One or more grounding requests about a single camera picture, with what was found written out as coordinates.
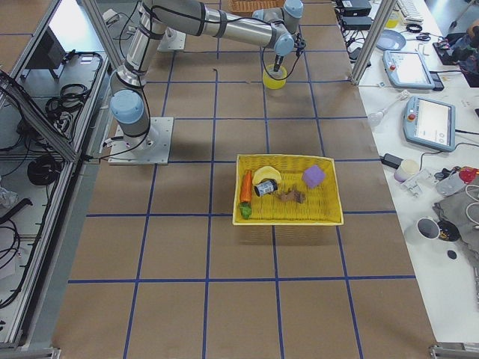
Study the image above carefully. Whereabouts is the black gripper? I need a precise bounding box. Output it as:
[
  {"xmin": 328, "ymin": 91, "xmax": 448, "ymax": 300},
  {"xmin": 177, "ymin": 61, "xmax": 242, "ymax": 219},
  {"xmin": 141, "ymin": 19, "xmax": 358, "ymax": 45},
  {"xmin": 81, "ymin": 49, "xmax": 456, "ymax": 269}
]
[{"xmin": 273, "ymin": 32, "xmax": 305, "ymax": 72}]

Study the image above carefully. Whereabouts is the yellow tape roll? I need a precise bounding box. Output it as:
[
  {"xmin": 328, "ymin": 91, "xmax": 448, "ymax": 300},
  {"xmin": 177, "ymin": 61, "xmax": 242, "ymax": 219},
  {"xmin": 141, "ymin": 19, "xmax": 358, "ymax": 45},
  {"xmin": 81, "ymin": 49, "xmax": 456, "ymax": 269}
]
[{"xmin": 263, "ymin": 64, "xmax": 287, "ymax": 90}]

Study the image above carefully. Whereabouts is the brown wicker basket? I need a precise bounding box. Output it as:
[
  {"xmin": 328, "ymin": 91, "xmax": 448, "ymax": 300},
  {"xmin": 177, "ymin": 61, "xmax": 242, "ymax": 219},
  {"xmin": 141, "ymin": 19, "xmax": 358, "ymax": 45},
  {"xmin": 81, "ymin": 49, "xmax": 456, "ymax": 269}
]
[{"xmin": 228, "ymin": 0, "xmax": 285, "ymax": 15}]

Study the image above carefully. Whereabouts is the blue grey plate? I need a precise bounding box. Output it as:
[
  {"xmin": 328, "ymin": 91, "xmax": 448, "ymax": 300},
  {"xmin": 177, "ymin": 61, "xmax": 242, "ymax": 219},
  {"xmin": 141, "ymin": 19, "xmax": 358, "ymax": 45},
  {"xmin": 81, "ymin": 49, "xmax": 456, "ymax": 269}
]
[{"xmin": 376, "ymin": 29, "xmax": 406, "ymax": 51}]

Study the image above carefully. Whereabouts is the yellow toy banana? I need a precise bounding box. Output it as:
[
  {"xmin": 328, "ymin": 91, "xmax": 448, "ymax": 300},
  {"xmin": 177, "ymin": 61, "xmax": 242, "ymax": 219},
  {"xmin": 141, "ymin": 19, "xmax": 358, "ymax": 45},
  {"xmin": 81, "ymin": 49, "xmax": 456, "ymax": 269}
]
[{"xmin": 252, "ymin": 166, "xmax": 282, "ymax": 185}]

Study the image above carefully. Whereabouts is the purple foam cube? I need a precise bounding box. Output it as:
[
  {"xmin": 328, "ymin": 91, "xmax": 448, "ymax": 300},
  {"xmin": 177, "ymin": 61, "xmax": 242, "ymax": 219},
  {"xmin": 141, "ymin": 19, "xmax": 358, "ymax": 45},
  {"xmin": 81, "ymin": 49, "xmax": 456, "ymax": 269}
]
[{"xmin": 302, "ymin": 165, "xmax": 326, "ymax": 188}]

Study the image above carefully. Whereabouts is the orange toy carrot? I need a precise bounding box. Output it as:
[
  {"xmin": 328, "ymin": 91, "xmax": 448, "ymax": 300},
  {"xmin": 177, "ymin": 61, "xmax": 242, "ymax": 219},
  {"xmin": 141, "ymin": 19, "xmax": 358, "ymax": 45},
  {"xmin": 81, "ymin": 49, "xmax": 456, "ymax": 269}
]
[{"xmin": 239, "ymin": 170, "xmax": 252, "ymax": 219}]

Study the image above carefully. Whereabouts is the small dark can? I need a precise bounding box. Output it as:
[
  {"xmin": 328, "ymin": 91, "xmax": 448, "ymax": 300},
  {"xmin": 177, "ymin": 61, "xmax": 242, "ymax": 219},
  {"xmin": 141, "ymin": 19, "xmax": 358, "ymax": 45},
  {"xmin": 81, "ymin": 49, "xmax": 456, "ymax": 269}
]
[{"xmin": 254, "ymin": 179, "xmax": 278, "ymax": 197}]

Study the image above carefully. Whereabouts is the upper teach pendant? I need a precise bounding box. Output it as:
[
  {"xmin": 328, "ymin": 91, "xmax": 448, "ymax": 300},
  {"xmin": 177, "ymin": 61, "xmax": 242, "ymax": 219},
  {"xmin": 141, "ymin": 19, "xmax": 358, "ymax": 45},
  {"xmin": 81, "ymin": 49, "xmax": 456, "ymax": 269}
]
[{"xmin": 382, "ymin": 50, "xmax": 436, "ymax": 90}]

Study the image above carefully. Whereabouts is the teach pendant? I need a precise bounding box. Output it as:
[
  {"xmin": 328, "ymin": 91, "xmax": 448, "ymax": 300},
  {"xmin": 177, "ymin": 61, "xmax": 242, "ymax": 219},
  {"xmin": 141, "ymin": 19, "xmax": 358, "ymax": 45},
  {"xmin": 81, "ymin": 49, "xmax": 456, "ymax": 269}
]
[
  {"xmin": 382, "ymin": 50, "xmax": 436, "ymax": 90},
  {"xmin": 403, "ymin": 96, "xmax": 456, "ymax": 153}
]

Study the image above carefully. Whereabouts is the yellow plastic basket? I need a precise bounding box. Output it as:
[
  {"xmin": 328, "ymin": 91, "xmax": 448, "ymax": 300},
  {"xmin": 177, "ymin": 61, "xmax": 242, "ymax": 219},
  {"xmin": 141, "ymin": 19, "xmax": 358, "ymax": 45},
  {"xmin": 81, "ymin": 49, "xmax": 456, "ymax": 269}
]
[{"xmin": 232, "ymin": 154, "xmax": 344, "ymax": 226}]

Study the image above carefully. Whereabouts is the brown toy figure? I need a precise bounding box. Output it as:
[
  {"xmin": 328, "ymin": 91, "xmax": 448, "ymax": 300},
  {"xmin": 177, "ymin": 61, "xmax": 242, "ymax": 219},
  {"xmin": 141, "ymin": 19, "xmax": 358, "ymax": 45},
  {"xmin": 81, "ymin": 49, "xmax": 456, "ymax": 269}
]
[{"xmin": 277, "ymin": 186, "xmax": 305, "ymax": 203}]

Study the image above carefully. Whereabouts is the black power adapter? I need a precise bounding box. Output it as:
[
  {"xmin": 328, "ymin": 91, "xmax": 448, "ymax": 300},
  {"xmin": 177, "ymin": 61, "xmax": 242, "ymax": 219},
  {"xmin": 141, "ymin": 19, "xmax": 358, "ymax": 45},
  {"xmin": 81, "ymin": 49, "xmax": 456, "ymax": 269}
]
[{"xmin": 380, "ymin": 153, "xmax": 403, "ymax": 170}]

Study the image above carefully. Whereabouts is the lower teach pendant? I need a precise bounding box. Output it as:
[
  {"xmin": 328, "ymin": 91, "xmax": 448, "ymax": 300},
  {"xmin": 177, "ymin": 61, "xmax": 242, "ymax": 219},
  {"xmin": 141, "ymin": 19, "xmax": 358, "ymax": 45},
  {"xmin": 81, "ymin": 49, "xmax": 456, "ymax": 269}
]
[{"xmin": 403, "ymin": 96, "xmax": 456, "ymax": 153}]

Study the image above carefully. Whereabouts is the white mug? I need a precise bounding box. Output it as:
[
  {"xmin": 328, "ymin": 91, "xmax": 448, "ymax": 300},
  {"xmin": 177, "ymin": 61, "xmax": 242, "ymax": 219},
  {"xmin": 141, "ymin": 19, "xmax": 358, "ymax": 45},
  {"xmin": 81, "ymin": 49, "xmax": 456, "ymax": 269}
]
[{"xmin": 404, "ymin": 217, "xmax": 440, "ymax": 245}]

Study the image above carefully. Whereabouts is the black monitor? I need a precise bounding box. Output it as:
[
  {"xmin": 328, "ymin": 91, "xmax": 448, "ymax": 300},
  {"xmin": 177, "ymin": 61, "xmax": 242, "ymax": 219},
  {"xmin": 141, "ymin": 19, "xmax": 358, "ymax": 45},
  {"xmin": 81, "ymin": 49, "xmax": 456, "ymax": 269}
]
[{"xmin": 22, "ymin": 27, "xmax": 67, "ymax": 79}]

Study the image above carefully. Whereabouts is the grey cloth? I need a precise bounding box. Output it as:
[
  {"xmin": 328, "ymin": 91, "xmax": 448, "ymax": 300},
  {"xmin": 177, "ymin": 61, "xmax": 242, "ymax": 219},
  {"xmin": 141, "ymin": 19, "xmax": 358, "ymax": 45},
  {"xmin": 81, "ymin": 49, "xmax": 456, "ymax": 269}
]
[{"xmin": 433, "ymin": 184, "xmax": 478, "ymax": 269}]

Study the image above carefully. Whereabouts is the black bowl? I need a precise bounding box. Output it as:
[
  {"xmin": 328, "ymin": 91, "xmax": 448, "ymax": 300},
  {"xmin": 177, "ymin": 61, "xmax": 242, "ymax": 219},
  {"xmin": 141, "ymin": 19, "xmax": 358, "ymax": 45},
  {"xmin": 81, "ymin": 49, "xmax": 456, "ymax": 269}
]
[{"xmin": 437, "ymin": 221, "xmax": 461, "ymax": 242}]

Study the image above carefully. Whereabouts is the aluminium frame post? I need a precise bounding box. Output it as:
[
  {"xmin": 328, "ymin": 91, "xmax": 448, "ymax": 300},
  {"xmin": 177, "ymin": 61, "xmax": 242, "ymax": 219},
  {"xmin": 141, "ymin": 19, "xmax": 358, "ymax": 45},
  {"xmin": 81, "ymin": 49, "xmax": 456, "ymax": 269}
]
[{"xmin": 350, "ymin": 0, "xmax": 397, "ymax": 85}]

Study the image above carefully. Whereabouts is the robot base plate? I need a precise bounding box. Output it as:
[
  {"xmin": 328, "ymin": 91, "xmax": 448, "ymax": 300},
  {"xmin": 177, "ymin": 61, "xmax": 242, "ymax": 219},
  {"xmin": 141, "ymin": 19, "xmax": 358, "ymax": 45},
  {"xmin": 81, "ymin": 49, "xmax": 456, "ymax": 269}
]
[{"xmin": 107, "ymin": 117, "xmax": 174, "ymax": 165}]

